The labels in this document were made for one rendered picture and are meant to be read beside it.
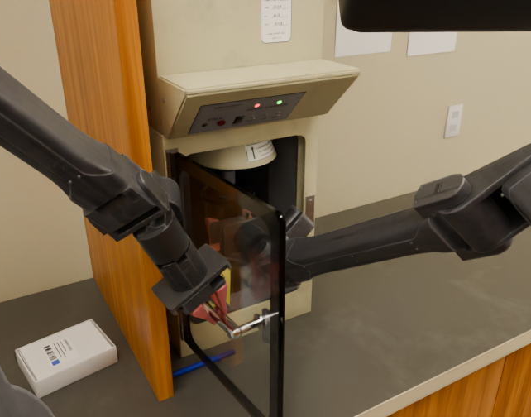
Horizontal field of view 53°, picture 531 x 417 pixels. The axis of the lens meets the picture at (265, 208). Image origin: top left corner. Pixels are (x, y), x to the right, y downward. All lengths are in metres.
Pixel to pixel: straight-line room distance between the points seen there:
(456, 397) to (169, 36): 0.95
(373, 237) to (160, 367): 0.47
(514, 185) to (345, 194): 1.17
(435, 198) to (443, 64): 1.28
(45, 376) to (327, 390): 0.52
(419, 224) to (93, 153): 0.40
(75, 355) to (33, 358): 0.08
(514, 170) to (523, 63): 1.60
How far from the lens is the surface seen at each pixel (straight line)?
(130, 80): 0.78
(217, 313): 0.80
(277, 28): 0.97
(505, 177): 0.65
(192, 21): 0.90
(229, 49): 0.93
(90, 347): 1.15
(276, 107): 0.92
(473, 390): 1.35
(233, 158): 1.01
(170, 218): 0.68
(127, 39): 0.77
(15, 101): 0.55
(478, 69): 2.05
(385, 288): 1.37
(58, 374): 1.11
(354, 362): 1.14
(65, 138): 0.58
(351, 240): 0.78
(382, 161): 1.83
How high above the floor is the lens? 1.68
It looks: 25 degrees down
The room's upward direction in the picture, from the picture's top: straight up
